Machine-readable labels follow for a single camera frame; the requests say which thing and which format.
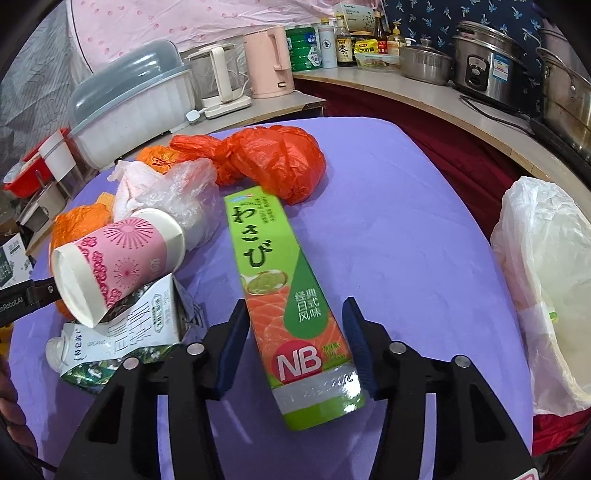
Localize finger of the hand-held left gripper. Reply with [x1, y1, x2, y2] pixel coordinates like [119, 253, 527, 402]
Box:
[25, 276, 59, 309]

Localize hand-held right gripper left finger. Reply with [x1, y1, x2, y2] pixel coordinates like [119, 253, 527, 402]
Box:
[55, 299, 252, 480]

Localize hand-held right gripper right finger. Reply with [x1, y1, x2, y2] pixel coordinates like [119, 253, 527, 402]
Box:
[342, 296, 536, 480]

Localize green wasabi box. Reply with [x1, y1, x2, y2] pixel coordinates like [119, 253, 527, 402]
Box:
[224, 187, 368, 432]

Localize pink patterned paper cup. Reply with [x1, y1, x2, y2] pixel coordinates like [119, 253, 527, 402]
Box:
[50, 208, 186, 329]

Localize white plastic bag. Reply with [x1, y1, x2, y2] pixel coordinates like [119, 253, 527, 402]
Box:
[489, 175, 591, 416]

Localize printed cardboard box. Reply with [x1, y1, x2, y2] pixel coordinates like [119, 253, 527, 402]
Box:
[0, 233, 36, 291]

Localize shiny orange wrapper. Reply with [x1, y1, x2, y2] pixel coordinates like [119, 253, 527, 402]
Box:
[48, 205, 114, 319]

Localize crushed milk carton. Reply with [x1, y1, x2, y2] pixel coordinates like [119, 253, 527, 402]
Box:
[46, 272, 208, 395]

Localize purple cloth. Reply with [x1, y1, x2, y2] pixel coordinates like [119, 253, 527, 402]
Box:
[9, 117, 536, 480]

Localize red plastic basket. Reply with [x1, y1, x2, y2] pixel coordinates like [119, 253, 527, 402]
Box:
[2, 148, 47, 199]

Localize clear plastic bag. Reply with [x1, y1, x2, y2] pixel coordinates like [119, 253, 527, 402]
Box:
[108, 158, 223, 252]

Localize orange printed wrapper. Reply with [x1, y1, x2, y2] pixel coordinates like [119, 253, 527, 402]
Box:
[136, 145, 182, 177]

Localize red plastic bag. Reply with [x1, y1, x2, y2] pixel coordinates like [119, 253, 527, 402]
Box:
[170, 124, 327, 207]

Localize white dish drainer with lid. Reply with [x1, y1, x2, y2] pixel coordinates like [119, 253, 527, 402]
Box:
[69, 39, 197, 169]

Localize dark red cloth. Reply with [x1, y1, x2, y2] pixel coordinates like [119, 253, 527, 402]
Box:
[300, 83, 529, 243]

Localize white glass electric kettle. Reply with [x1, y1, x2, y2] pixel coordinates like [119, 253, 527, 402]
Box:
[187, 44, 253, 120]

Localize pink electric kettle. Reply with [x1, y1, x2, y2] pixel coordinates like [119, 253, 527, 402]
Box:
[242, 26, 296, 99]

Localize clear food container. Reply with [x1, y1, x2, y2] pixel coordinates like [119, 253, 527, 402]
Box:
[355, 52, 401, 71]

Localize steel pot with lid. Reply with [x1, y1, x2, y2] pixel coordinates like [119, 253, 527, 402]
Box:
[399, 39, 455, 86]

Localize yellow seasoning packet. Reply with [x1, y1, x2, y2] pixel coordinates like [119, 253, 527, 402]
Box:
[353, 39, 379, 63]

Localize green tin can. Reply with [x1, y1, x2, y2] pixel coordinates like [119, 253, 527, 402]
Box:
[285, 26, 322, 72]

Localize pink dotted cloth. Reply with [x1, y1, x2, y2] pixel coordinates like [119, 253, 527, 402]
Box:
[69, 0, 345, 71]

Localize dark sauce bottle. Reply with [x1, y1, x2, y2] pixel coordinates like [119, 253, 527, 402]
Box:
[335, 14, 355, 65]

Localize light blue tea canister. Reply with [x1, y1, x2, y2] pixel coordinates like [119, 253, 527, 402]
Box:
[318, 18, 339, 69]

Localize yellow oil bottle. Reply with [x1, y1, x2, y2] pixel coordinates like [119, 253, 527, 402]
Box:
[387, 21, 408, 58]

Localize steel rice cooker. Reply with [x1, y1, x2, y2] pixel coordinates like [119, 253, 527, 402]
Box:
[450, 21, 530, 112]

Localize stacked steel pots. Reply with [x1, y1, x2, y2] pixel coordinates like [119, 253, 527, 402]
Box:
[536, 46, 591, 151]

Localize white green carton box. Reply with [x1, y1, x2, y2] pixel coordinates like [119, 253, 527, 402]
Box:
[332, 2, 376, 33]

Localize blue floral cloth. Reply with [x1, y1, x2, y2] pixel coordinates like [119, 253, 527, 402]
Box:
[383, 0, 548, 93]

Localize black power cable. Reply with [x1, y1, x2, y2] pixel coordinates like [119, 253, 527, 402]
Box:
[459, 95, 539, 136]

